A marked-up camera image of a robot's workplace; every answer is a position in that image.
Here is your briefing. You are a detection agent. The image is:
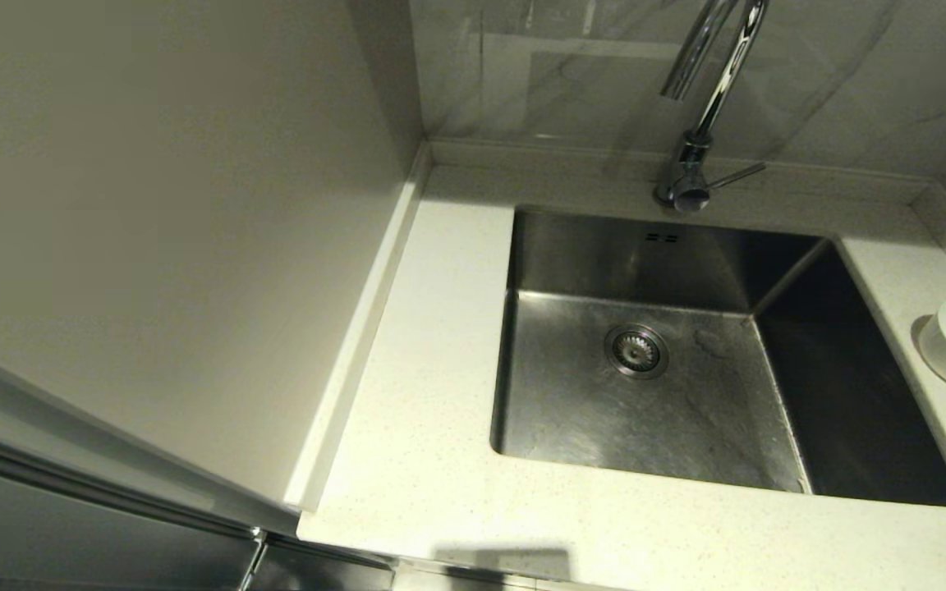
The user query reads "chrome kitchen faucet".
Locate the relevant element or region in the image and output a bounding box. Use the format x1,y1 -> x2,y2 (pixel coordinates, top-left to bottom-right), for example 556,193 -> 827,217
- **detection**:
653,0 -> 771,213

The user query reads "stainless steel sink basin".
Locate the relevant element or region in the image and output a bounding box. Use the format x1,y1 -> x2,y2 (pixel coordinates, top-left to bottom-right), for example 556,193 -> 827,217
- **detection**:
489,205 -> 946,508

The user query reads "grey tall cabinet door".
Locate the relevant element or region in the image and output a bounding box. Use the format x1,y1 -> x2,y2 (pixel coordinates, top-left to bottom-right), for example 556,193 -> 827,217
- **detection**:
0,427 -> 264,591

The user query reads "grey under-counter cabinet front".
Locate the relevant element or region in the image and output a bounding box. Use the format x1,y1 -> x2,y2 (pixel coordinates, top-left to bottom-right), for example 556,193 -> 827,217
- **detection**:
243,538 -> 396,591

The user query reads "beige tall cabinet side panel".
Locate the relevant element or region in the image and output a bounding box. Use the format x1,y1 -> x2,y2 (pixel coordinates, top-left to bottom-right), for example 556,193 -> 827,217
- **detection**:
0,0 -> 433,534

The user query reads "round metal drain strainer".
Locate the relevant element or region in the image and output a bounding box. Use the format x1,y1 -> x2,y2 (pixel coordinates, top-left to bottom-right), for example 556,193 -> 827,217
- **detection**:
604,323 -> 670,379

